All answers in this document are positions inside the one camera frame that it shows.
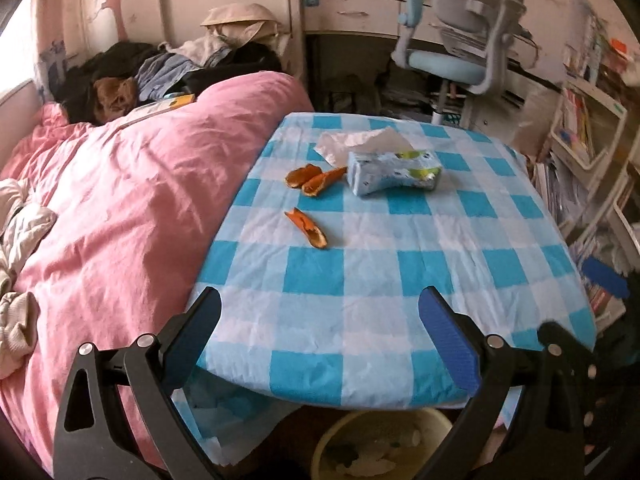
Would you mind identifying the orange peel long piece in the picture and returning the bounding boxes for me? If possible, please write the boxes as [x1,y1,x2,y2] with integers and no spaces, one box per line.
[284,208,328,249]

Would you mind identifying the blue tissue pack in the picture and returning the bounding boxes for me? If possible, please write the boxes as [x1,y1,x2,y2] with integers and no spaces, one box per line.
[347,151,442,196]

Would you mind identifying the orange peel round piece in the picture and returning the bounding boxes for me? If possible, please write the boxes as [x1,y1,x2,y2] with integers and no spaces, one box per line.
[285,164,323,188]

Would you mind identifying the orange peel curved piece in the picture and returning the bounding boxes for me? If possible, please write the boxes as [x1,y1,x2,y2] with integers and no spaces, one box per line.
[302,167,347,197]

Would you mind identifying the white paper sheet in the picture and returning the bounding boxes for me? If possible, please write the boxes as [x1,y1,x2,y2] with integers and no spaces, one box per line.
[314,127,413,168]

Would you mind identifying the yellow trash bin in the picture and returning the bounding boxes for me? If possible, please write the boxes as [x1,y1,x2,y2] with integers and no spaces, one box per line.
[310,408,452,480]

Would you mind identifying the white book shelf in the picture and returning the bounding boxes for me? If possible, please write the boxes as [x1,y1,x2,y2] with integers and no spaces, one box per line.
[534,0,639,275]

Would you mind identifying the pink duvet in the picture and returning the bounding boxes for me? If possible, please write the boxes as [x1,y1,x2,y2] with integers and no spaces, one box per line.
[1,72,311,467]

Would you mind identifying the blue checkered tablecloth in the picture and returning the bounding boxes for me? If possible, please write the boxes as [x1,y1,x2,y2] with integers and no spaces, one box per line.
[174,113,597,466]

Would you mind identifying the beige clothes on bed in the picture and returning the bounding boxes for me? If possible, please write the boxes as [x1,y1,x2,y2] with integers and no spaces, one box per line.
[1,179,58,379]

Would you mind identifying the yellow book on bed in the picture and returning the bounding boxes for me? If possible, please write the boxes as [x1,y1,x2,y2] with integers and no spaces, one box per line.
[122,94,195,127]

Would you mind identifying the pile of dark clothes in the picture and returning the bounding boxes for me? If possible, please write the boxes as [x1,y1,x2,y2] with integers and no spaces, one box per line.
[51,41,282,126]

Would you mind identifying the grey blue office chair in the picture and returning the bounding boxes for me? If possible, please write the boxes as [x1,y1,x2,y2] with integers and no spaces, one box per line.
[392,0,526,125]

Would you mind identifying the beige bag on bed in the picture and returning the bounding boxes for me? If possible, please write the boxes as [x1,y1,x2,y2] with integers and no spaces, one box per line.
[201,3,288,52]

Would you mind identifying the white desk with drawers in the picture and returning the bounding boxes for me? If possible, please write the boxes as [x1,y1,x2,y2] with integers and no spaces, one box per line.
[302,0,538,70]

